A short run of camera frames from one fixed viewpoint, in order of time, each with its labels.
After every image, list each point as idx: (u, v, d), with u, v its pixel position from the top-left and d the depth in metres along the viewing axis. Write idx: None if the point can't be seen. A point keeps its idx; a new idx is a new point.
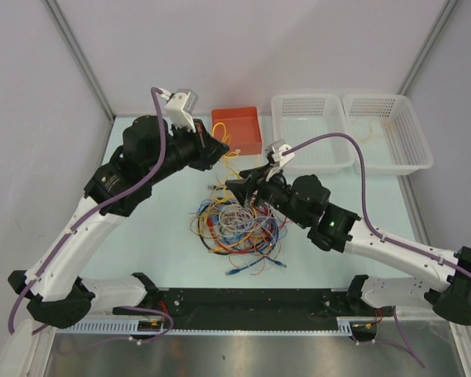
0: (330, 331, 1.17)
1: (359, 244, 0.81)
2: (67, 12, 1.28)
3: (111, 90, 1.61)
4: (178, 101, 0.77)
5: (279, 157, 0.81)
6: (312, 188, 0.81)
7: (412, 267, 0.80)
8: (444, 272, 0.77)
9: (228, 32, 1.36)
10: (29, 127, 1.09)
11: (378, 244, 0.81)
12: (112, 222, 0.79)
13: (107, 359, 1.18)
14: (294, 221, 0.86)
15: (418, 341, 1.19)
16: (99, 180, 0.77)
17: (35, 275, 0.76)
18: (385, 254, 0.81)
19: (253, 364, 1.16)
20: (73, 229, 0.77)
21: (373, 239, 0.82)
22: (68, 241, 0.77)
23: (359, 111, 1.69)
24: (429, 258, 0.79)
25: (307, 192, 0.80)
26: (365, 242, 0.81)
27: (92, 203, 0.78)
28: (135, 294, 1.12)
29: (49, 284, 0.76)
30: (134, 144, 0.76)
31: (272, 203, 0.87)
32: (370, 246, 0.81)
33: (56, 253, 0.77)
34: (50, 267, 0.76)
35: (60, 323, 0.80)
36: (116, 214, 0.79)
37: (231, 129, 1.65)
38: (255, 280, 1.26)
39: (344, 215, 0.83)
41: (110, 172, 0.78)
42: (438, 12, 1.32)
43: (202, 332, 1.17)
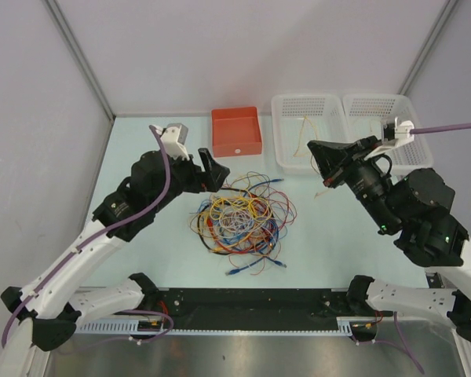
0: (330, 331, 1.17)
1: (463, 271, 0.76)
2: (66, 12, 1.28)
3: (111, 90, 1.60)
4: (171, 136, 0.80)
5: (401, 134, 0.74)
6: (437, 192, 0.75)
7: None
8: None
9: (228, 32, 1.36)
10: (28, 127, 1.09)
11: None
12: (115, 245, 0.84)
13: (108, 359, 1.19)
14: (382, 218, 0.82)
15: (418, 341, 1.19)
16: (108, 205, 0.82)
17: (33, 290, 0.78)
18: None
19: (253, 363, 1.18)
20: (78, 249, 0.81)
21: None
22: (71, 260, 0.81)
23: (359, 111, 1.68)
24: None
25: (430, 195, 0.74)
26: None
27: (99, 225, 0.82)
28: (133, 299, 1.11)
29: (45, 301, 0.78)
30: (141, 175, 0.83)
31: (357, 188, 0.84)
32: None
33: (57, 272, 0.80)
34: (49, 283, 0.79)
35: (44, 344, 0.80)
36: (122, 237, 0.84)
37: (231, 129, 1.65)
38: (256, 280, 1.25)
39: (457, 228, 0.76)
41: (118, 199, 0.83)
42: (439, 12, 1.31)
43: (203, 332, 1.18)
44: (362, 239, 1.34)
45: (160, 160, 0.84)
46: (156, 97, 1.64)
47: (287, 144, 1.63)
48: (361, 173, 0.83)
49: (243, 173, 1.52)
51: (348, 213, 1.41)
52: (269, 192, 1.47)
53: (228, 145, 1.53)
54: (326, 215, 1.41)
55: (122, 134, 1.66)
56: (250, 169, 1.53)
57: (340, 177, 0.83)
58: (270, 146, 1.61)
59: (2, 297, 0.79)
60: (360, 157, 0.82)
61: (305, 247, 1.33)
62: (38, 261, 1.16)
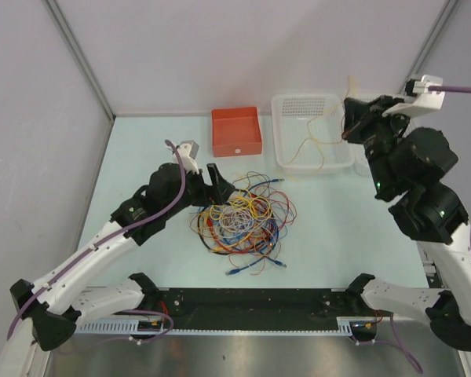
0: (330, 331, 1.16)
1: (450, 251, 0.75)
2: (67, 12, 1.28)
3: (111, 90, 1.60)
4: (184, 151, 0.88)
5: (419, 88, 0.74)
6: (437, 152, 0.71)
7: None
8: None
9: (228, 31, 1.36)
10: (29, 127, 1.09)
11: (468, 264, 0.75)
12: (129, 247, 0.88)
13: (108, 359, 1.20)
14: (381, 177, 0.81)
15: (418, 342, 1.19)
16: (125, 208, 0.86)
17: (47, 283, 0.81)
18: (464, 272, 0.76)
19: (253, 363, 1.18)
20: (96, 247, 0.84)
21: (465, 254, 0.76)
22: (87, 257, 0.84)
23: None
24: None
25: (429, 153, 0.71)
26: (458, 254, 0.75)
27: (116, 226, 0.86)
28: (133, 299, 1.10)
29: (57, 295, 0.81)
30: (158, 184, 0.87)
31: (369, 144, 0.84)
32: (460, 261, 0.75)
33: (73, 266, 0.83)
34: (63, 278, 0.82)
35: (43, 343, 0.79)
36: (135, 239, 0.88)
37: (231, 129, 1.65)
38: (255, 280, 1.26)
39: (455, 206, 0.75)
41: (135, 204, 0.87)
42: (439, 12, 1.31)
43: (202, 332, 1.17)
44: (362, 239, 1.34)
45: (176, 171, 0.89)
46: (155, 97, 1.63)
47: (287, 144, 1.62)
48: (374, 130, 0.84)
49: (244, 174, 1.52)
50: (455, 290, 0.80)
51: (348, 213, 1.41)
52: (269, 192, 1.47)
53: (228, 144, 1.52)
54: (326, 214, 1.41)
55: (121, 134, 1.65)
56: (251, 169, 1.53)
57: (356, 129, 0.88)
58: (270, 146, 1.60)
59: (10, 290, 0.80)
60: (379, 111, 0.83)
61: (305, 247, 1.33)
62: (38, 261, 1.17)
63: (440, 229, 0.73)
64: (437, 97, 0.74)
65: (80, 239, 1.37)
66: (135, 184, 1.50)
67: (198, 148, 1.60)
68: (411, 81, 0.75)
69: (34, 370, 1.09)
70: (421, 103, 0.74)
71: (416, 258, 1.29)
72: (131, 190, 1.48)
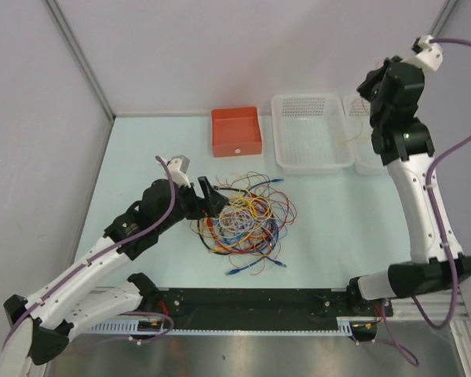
0: (330, 331, 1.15)
1: (405, 169, 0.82)
2: (66, 11, 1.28)
3: (111, 90, 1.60)
4: (174, 165, 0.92)
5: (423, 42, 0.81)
6: (411, 78, 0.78)
7: (421, 225, 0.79)
8: (436, 252, 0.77)
9: (228, 31, 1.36)
10: (28, 127, 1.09)
11: (418, 186, 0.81)
12: (122, 262, 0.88)
13: (108, 359, 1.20)
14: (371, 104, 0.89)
15: (416, 342, 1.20)
16: (118, 223, 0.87)
17: (41, 298, 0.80)
18: (414, 195, 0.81)
19: (253, 364, 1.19)
20: (89, 262, 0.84)
21: (418, 177, 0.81)
22: (82, 272, 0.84)
23: (359, 110, 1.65)
24: (439, 234, 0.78)
25: (404, 77, 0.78)
26: (410, 173, 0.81)
27: (109, 242, 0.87)
28: (130, 301, 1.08)
29: (50, 311, 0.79)
30: (151, 199, 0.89)
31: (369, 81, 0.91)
32: (412, 182, 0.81)
33: (67, 281, 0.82)
34: (57, 292, 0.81)
35: (35, 357, 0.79)
36: (128, 254, 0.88)
37: (231, 129, 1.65)
38: (255, 280, 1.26)
39: (421, 137, 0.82)
41: (128, 219, 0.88)
42: (439, 12, 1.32)
43: (203, 332, 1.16)
44: (362, 239, 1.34)
45: (167, 188, 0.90)
46: (155, 97, 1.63)
47: (286, 143, 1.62)
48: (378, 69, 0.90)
49: (244, 174, 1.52)
50: (407, 217, 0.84)
51: (347, 213, 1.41)
52: (269, 192, 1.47)
53: (228, 144, 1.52)
54: (326, 215, 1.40)
55: (121, 134, 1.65)
56: (251, 169, 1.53)
57: None
58: (270, 146, 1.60)
59: (5, 305, 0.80)
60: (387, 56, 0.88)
61: (304, 247, 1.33)
62: (38, 261, 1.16)
63: (402, 144, 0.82)
64: (437, 57, 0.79)
65: (79, 239, 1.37)
66: (135, 184, 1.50)
67: (198, 148, 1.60)
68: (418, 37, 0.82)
69: (34, 371, 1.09)
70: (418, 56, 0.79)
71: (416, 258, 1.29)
72: (130, 190, 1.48)
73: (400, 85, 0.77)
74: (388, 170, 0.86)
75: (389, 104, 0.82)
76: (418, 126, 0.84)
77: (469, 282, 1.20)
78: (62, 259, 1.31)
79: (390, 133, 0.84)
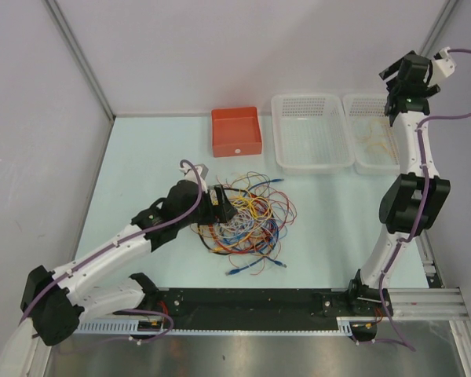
0: (330, 331, 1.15)
1: (401, 115, 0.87)
2: (67, 12, 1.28)
3: (111, 90, 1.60)
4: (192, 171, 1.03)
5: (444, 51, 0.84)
6: (421, 60, 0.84)
7: (406, 153, 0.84)
8: (415, 171, 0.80)
9: (228, 31, 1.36)
10: (28, 128, 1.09)
11: (410, 129, 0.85)
12: (144, 250, 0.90)
13: (109, 358, 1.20)
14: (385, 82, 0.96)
15: (417, 341, 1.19)
16: (145, 214, 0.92)
17: (70, 269, 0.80)
18: (404, 132, 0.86)
19: (253, 363, 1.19)
20: (118, 243, 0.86)
21: (411, 123, 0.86)
22: (109, 251, 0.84)
23: (359, 110, 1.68)
24: (419, 159, 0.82)
25: (414, 58, 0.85)
26: (405, 119, 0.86)
27: (136, 228, 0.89)
28: (134, 298, 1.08)
29: (77, 283, 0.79)
30: (177, 197, 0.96)
31: None
32: (407, 125, 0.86)
33: (96, 258, 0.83)
34: (85, 267, 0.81)
35: (46, 337, 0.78)
36: (149, 246, 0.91)
37: (231, 129, 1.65)
38: (255, 280, 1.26)
39: (423, 105, 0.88)
41: (154, 213, 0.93)
42: (438, 13, 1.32)
43: (202, 332, 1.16)
44: (362, 239, 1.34)
45: (191, 188, 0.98)
46: (156, 97, 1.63)
47: (286, 143, 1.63)
48: None
49: (244, 174, 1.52)
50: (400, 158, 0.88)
51: (347, 213, 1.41)
52: (269, 192, 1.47)
53: (228, 144, 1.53)
54: (326, 214, 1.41)
55: (122, 134, 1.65)
56: (251, 169, 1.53)
57: None
58: (270, 146, 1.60)
59: (28, 274, 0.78)
60: None
61: (304, 247, 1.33)
62: (38, 260, 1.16)
63: (403, 108, 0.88)
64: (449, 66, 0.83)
65: (79, 239, 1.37)
66: (135, 184, 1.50)
67: (198, 148, 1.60)
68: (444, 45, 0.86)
69: (34, 370, 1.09)
70: (438, 65, 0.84)
71: (409, 260, 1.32)
72: (131, 189, 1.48)
73: (409, 61, 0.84)
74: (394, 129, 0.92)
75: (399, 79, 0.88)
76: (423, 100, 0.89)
77: (468, 282, 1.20)
78: (62, 259, 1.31)
79: (396, 103, 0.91)
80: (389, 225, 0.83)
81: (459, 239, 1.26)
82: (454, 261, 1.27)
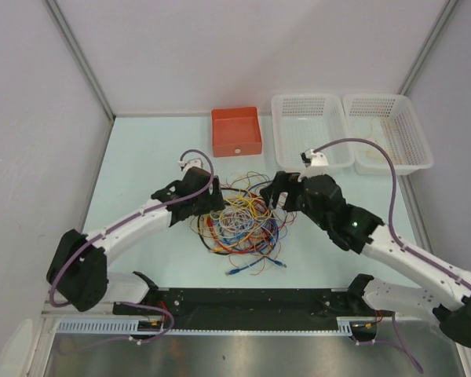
0: (330, 331, 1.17)
1: (377, 247, 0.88)
2: (66, 11, 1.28)
3: (111, 89, 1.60)
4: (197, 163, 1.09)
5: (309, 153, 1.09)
6: (322, 185, 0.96)
7: (429, 280, 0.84)
8: (462, 290, 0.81)
9: (228, 31, 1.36)
10: (28, 128, 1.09)
11: (397, 252, 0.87)
12: (163, 221, 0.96)
13: (109, 359, 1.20)
14: (315, 221, 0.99)
15: (418, 343, 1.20)
16: (164, 190, 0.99)
17: (104, 231, 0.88)
18: (402, 261, 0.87)
19: (252, 363, 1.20)
20: (144, 211, 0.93)
21: (392, 246, 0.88)
22: (136, 218, 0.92)
23: (359, 110, 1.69)
24: (447, 276, 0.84)
25: (316, 188, 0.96)
26: (386, 246, 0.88)
27: (158, 202, 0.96)
28: (138, 290, 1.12)
29: (110, 243, 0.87)
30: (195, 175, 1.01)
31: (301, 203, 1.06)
32: (390, 252, 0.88)
33: (124, 223, 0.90)
34: (117, 230, 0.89)
35: (79, 297, 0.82)
36: (169, 219, 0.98)
37: (232, 129, 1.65)
38: (255, 280, 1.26)
39: (367, 217, 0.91)
41: (171, 190, 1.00)
42: (438, 13, 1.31)
43: (202, 332, 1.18)
44: None
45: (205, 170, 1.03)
46: (157, 97, 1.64)
47: (286, 143, 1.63)
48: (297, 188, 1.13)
49: (244, 174, 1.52)
50: (414, 281, 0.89)
51: None
52: None
53: (228, 144, 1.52)
54: None
55: (122, 134, 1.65)
56: (251, 169, 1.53)
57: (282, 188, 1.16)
58: (270, 146, 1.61)
59: (65, 236, 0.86)
60: (291, 176, 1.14)
61: (304, 247, 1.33)
62: (38, 261, 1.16)
63: (356, 232, 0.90)
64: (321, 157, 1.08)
65: None
66: (135, 184, 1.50)
67: (198, 148, 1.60)
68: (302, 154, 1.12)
69: (34, 371, 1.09)
70: (316, 162, 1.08)
71: None
72: (131, 190, 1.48)
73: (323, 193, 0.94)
74: (366, 254, 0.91)
75: (327, 210, 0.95)
76: (361, 212, 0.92)
77: None
78: None
79: (345, 231, 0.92)
80: None
81: (458, 239, 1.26)
82: (454, 261, 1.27)
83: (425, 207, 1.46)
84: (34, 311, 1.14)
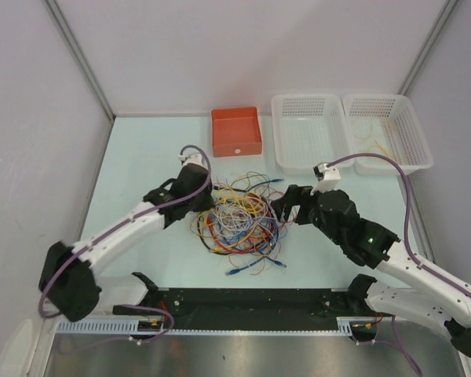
0: (330, 331, 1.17)
1: (392, 265, 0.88)
2: (65, 10, 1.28)
3: (111, 89, 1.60)
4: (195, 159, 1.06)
5: (323, 167, 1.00)
6: (337, 202, 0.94)
7: (444, 297, 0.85)
8: None
9: (228, 31, 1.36)
10: (28, 128, 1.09)
11: (414, 270, 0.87)
12: (157, 225, 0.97)
13: (110, 360, 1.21)
14: (329, 236, 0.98)
15: (415, 344, 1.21)
16: (157, 192, 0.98)
17: (90, 243, 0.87)
18: (418, 279, 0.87)
19: (253, 363, 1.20)
20: (133, 217, 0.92)
21: (409, 263, 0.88)
22: (125, 225, 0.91)
23: (359, 111, 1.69)
24: (463, 294, 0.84)
25: (331, 204, 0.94)
26: (403, 264, 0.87)
27: (150, 206, 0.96)
28: (136, 293, 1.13)
29: (95, 256, 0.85)
30: (188, 173, 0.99)
31: (312, 216, 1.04)
32: (407, 270, 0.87)
33: (111, 232, 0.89)
34: (104, 240, 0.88)
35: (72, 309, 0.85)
36: (162, 220, 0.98)
37: (232, 129, 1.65)
38: (255, 280, 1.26)
39: (382, 233, 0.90)
41: (164, 191, 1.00)
42: (438, 13, 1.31)
43: (202, 332, 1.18)
44: None
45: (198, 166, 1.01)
46: (157, 96, 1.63)
47: (286, 143, 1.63)
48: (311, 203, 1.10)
49: (244, 174, 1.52)
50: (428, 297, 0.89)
51: None
52: (269, 192, 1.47)
53: (228, 144, 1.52)
54: None
55: (122, 134, 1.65)
56: (251, 169, 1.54)
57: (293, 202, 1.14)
58: (270, 146, 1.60)
59: (50, 249, 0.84)
60: (302, 190, 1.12)
61: (304, 247, 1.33)
62: (38, 261, 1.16)
63: (373, 250, 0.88)
64: (334, 170, 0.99)
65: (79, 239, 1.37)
66: (134, 184, 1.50)
67: (198, 148, 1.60)
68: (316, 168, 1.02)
69: (34, 370, 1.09)
70: (328, 175, 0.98)
71: None
72: (130, 189, 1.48)
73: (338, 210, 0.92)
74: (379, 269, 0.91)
75: (341, 226, 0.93)
76: (376, 228, 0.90)
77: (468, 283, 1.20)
78: None
79: (360, 247, 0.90)
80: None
81: (458, 240, 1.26)
82: (454, 261, 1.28)
83: (425, 206, 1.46)
84: (34, 312, 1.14)
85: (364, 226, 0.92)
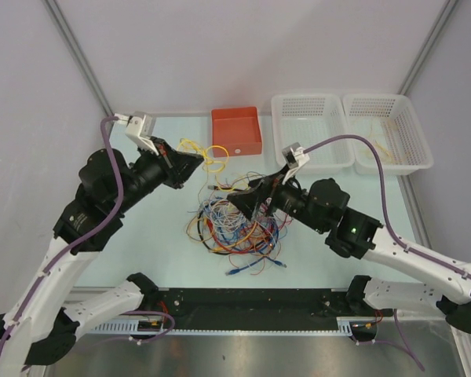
0: (330, 331, 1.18)
1: (380, 252, 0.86)
2: (66, 11, 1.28)
3: (111, 90, 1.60)
4: (136, 126, 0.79)
5: (299, 155, 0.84)
6: (330, 195, 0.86)
7: (435, 277, 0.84)
8: (469, 284, 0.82)
9: (228, 31, 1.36)
10: (28, 128, 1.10)
11: (401, 254, 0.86)
12: (83, 260, 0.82)
13: (109, 359, 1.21)
14: (312, 226, 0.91)
15: (418, 342, 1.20)
16: (64, 220, 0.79)
17: (12, 320, 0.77)
18: (407, 263, 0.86)
19: (253, 363, 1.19)
20: (46, 272, 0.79)
21: (396, 248, 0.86)
22: (41, 284, 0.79)
23: (359, 111, 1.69)
24: (454, 272, 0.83)
25: (326, 197, 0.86)
26: (390, 249, 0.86)
27: (61, 243, 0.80)
28: (132, 300, 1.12)
29: (31, 325, 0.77)
30: (90, 182, 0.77)
31: (286, 208, 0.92)
32: (394, 256, 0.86)
33: (31, 297, 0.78)
34: (27, 310, 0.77)
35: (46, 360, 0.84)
36: (87, 249, 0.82)
37: (231, 129, 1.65)
38: (255, 280, 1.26)
39: (365, 221, 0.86)
41: (74, 210, 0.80)
42: (438, 13, 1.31)
43: (202, 332, 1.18)
44: None
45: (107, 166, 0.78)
46: (157, 96, 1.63)
47: (286, 143, 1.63)
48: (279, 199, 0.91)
49: (244, 174, 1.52)
50: (418, 278, 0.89)
51: None
52: None
53: (228, 144, 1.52)
54: None
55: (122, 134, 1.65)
56: (250, 169, 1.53)
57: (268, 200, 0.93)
58: (270, 146, 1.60)
59: None
60: (275, 182, 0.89)
61: (304, 247, 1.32)
62: (38, 261, 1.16)
63: (359, 242, 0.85)
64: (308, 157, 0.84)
65: None
66: None
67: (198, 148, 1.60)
68: (289, 152, 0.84)
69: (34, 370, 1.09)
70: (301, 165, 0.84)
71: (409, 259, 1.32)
72: None
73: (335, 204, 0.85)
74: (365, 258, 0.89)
75: (332, 220, 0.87)
76: (361, 218, 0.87)
77: None
78: None
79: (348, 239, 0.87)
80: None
81: (458, 240, 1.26)
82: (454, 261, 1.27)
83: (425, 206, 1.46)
84: None
85: (352, 217, 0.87)
